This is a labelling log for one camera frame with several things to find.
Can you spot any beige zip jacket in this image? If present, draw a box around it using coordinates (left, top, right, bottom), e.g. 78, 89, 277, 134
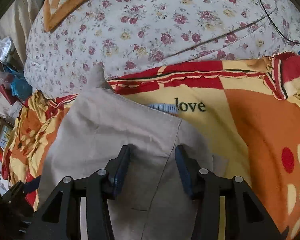
38, 67, 227, 239

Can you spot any red orange yellow blanket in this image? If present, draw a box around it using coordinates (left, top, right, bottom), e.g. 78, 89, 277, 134
1, 52, 300, 240

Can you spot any blue plastic bag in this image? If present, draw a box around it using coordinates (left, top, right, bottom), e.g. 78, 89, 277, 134
4, 63, 32, 101

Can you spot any beige cloth at bedside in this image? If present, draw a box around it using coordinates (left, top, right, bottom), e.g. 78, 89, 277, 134
0, 0, 43, 64

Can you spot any floral white bed sheet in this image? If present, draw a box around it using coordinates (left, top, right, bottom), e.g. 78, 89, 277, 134
24, 0, 300, 98

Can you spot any black thin cable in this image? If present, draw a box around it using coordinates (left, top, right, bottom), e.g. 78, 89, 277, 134
255, 0, 300, 45

